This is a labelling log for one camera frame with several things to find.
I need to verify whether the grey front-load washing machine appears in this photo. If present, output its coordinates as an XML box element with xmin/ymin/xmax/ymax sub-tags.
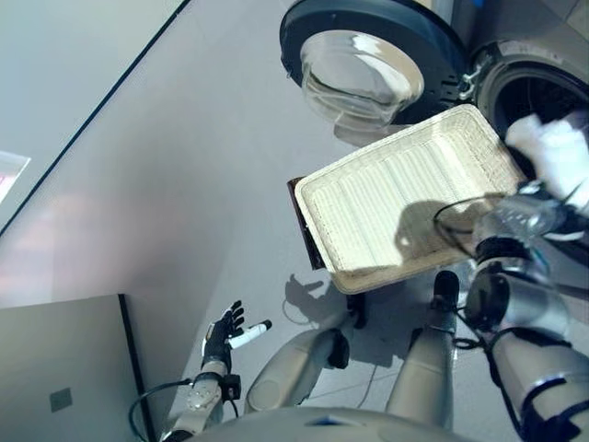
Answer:
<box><xmin>432</xmin><ymin>0</ymin><xmax>589</xmax><ymax>186</ymax></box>

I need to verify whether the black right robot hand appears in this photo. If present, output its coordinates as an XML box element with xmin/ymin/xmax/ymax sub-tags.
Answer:
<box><xmin>549</xmin><ymin>192</ymin><xmax>589</xmax><ymax>241</ymax></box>

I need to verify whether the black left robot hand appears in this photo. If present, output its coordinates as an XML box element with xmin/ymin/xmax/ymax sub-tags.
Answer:
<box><xmin>202</xmin><ymin>299</ymin><xmax>274</xmax><ymax>366</ymax></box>

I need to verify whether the round washing machine door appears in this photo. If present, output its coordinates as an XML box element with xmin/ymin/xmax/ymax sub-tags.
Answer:
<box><xmin>278</xmin><ymin>0</ymin><xmax>471</xmax><ymax>135</ymax></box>

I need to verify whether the cream wicker tray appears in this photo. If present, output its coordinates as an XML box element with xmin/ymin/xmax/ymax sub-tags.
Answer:
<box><xmin>294</xmin><ymin>103</ymin><xmax>531</xmax><ymax>297</ymax></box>

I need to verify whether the silver left robot leg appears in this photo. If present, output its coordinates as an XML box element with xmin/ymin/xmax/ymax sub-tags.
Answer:
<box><xmin>243</xmin><ymin>321</ymin><xmax>352</xmax><ymax>413</ymax></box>

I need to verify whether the grey cabinet with black edge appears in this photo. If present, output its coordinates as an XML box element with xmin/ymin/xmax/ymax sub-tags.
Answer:
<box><xmin>0</xmin><ymin>293</ymin><xmax>154</xmax><ymax>442</ymax></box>

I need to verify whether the grey wall socket plate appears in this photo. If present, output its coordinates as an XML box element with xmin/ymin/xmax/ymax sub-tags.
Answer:
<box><xmin>49</xmin><ymin>387</ymin><xmax>75</xmax><ymax>413</ymax></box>

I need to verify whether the dark brown stool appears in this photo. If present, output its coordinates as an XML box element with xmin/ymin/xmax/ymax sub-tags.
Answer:
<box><xmin>286</xmin><ymin>178</ymin><xmax>370</xmax><ymax>330</ymax></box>

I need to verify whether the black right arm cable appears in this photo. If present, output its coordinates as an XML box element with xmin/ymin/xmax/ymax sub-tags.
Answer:
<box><xmin>429</xmin><ymin>194</ymin><xmax>508</xmax><ymax>384</ymax></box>

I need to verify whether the bright framed window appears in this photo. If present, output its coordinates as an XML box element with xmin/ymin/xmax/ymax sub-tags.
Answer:
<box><xmin>0</xmin><ymin>148</ymin><xmax>31</xmax><ymax>204</ymax></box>

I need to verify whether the grey robot torso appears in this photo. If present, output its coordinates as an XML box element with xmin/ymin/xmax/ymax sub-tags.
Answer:
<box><xmin>183</xmin><ymin>404</ymin><xmax>467</xmax><ymax>442</ymax></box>

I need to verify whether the white cloth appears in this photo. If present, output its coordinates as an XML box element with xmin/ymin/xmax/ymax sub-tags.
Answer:
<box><xmin>504</xmin><ymin>111</ymin><xmax>589</xmax><ymax>209</ymax></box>

